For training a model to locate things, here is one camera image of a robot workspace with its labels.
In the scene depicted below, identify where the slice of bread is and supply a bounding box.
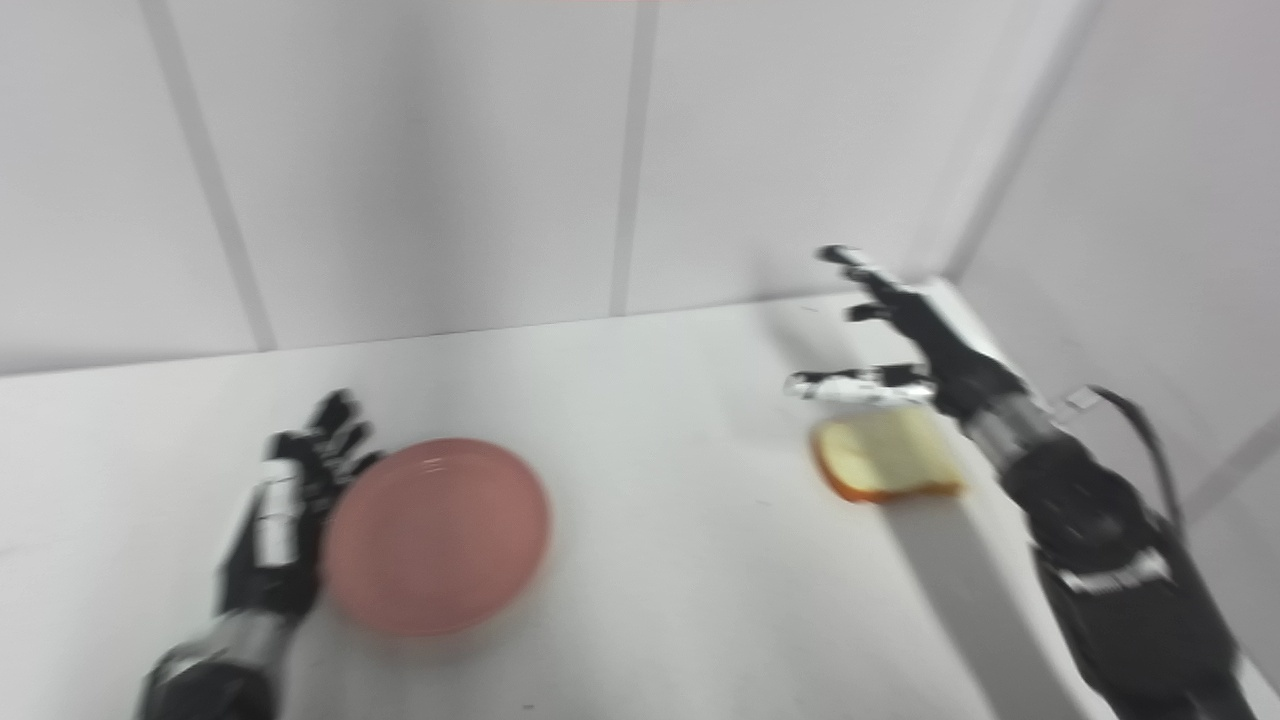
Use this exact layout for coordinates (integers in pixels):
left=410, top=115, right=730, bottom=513
left=811, top=405, right=967, bottom=504

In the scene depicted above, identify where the pink round plate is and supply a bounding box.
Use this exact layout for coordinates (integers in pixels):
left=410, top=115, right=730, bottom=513
left=322, top=438, right=554, bottom=638

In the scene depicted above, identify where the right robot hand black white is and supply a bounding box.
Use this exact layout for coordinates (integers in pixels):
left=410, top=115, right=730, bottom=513
left=783, top=244, right=1031, bottom=423

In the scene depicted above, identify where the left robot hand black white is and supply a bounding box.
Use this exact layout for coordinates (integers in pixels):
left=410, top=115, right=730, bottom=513
left=216, top=389, right=385, bottom=619

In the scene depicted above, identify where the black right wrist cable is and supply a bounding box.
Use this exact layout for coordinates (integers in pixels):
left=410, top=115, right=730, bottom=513
left=1062, top=384, right=1189, bottom=531

